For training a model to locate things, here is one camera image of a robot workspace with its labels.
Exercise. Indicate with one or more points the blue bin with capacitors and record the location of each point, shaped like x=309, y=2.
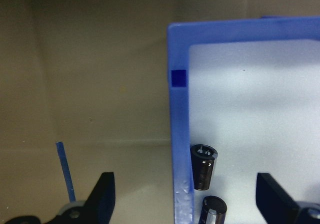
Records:
x=178, y=121

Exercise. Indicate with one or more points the black cylindrical capacitor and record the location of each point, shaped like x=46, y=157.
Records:
x=213, y=211
x=203, y=169

